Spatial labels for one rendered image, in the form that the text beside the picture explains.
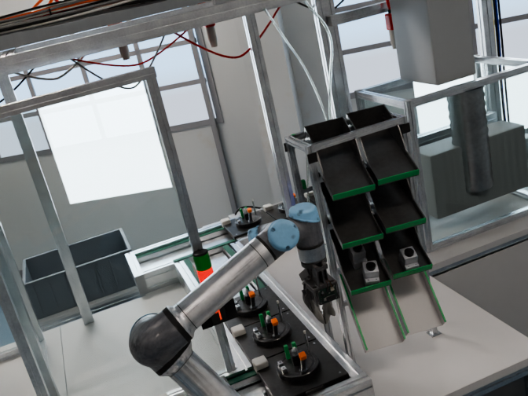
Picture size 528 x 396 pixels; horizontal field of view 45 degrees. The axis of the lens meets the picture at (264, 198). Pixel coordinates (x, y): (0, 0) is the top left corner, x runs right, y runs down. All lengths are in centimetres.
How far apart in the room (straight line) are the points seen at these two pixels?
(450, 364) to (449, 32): 137
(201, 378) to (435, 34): 178
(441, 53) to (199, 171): 288
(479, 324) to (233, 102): 314
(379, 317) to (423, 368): 23
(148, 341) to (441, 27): 187
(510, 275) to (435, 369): 101
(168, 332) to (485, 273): 186
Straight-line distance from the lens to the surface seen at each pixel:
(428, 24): 283
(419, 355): 231
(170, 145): 192
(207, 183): 531
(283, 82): 468
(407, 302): 221
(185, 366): 164
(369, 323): 215
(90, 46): 224
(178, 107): 515
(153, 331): 151
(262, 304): 251
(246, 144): 514
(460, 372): 222
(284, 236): 151
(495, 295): 313
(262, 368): 219
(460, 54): 292
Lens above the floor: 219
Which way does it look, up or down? 19 degrees down
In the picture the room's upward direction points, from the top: 13 degrees counter-clockwise
